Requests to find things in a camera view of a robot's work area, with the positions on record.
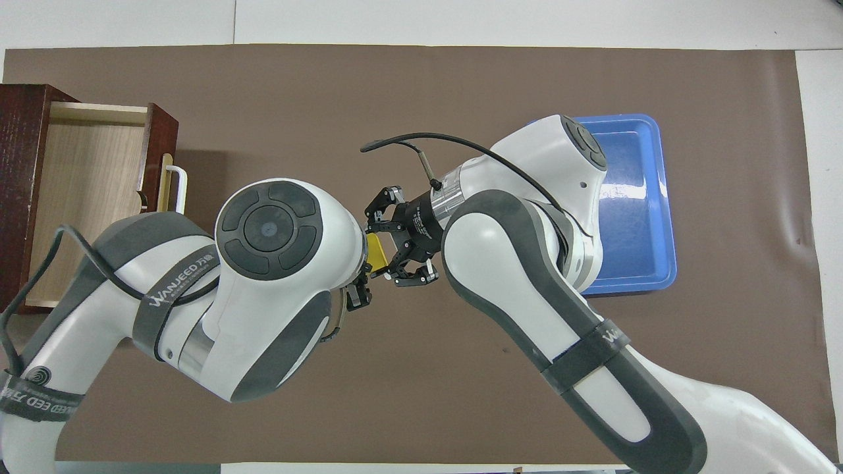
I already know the brown table mat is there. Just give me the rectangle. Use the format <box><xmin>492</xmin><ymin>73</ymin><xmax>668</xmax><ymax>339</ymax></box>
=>
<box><xmin>0</xmin><ymin>43</ymin><xmax>832</xmax><ymax>465</ymax></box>

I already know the yellow cube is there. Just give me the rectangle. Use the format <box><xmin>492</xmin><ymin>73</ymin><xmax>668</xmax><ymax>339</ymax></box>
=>
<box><xmin>364</xmin><ymin>232</ymin><xmax>389</xmax><ymax>274</ymax></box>

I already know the white drawer handle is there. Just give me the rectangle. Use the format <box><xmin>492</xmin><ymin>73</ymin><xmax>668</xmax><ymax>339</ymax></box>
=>
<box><xmin>165</xmin><ymin>165</ymin><xmax>188</xmax><ymax>215</ymax></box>

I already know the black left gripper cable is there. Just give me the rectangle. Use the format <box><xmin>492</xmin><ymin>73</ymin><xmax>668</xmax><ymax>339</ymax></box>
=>
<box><xmin>0</xmin><ymin>224</ymin><xmax>346</xmax><ymax>376</ymax></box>

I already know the blue plastic tray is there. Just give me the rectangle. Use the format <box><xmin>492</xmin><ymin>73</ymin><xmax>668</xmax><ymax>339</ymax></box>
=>
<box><xmin>570</xmin><ymin>113</ymin><xmax>678</xmax><ymax>297</ymax></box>

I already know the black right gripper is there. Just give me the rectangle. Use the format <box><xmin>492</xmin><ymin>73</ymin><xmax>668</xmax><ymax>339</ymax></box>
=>
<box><xmin>366</xmin><ymin>188</ymin><xmax>455</xmax><ymax>288</ymax></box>

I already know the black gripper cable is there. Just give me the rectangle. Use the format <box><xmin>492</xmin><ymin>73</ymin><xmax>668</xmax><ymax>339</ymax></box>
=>
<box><xmin>360</xmin><ymin>134</ymin><xmax>567</xmax><ymax>215</ymax></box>
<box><xmin>0</xmin><ymin>224</ymin><xmax>346</xmax><ymax>376</ymax></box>

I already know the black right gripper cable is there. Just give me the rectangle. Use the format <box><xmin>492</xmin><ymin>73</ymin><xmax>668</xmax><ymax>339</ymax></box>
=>
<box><xmin>360</xmin><ymin>134</ymin><xmax>567</xmax><ymax>215</ymax></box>

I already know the wooden drawer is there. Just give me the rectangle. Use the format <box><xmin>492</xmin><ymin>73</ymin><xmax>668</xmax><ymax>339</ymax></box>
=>
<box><xmin>25</xmin><ymin>101</ymin><xmax>188</xmax><ymax>310</ymax></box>

